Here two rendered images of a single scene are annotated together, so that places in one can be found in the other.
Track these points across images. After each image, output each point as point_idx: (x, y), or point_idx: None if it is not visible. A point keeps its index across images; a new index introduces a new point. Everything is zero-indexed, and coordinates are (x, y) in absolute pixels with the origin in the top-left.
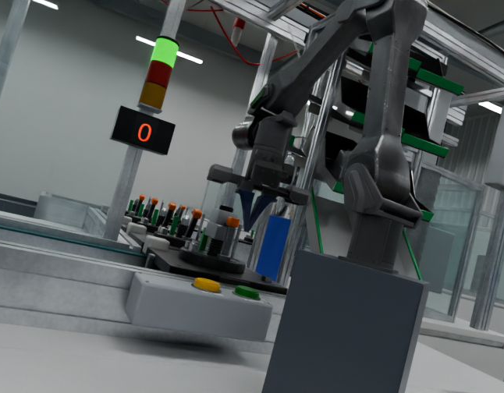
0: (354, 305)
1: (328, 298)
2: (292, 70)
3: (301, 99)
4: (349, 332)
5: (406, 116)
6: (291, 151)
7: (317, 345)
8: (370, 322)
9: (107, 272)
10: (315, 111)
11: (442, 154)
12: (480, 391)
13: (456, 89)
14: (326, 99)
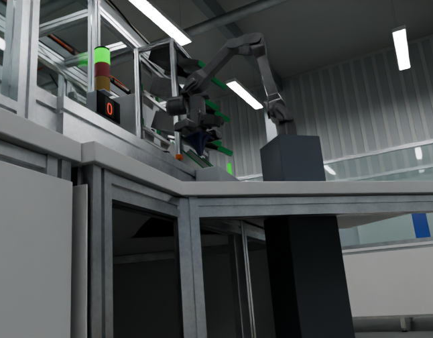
0: (303, 148)
1: (294, 148)
2: (204, 70)
3: (207, 85)
4: (305, 157)
5: None
6: (143, 128)
7: (297, 165)
8: (310, 152)
9: (189, 169)
10: (146, 102)
11: (228, 121)
12: None
13: (224, 87)
14: (175, 91)
